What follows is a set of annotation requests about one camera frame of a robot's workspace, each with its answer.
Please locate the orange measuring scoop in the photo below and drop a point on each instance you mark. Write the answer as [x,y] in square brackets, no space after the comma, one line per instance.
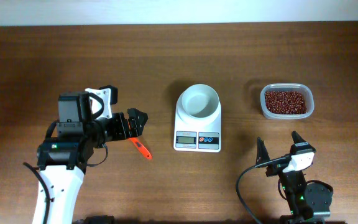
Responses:
[141,149]

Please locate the clear plastic bean container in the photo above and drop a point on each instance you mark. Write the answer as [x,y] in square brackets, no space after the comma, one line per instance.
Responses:
[300,88]

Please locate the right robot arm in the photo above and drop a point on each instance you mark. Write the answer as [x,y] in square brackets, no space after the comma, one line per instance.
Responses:
[308,201]

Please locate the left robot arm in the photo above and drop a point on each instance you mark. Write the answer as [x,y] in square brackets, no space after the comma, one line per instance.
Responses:
[85,122]

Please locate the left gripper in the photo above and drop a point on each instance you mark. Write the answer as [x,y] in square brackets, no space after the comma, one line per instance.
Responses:
[122,133]

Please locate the red adzuki beans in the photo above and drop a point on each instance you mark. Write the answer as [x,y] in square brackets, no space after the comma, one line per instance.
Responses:
[285,102]

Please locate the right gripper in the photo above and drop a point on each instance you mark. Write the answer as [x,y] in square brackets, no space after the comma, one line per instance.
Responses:
[278,168]

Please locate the white round bowl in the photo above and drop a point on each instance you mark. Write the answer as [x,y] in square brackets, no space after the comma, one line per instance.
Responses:
[200,101]

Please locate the white digital kitchen scale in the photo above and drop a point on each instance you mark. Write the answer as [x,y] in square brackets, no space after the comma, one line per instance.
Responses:
[196,134]

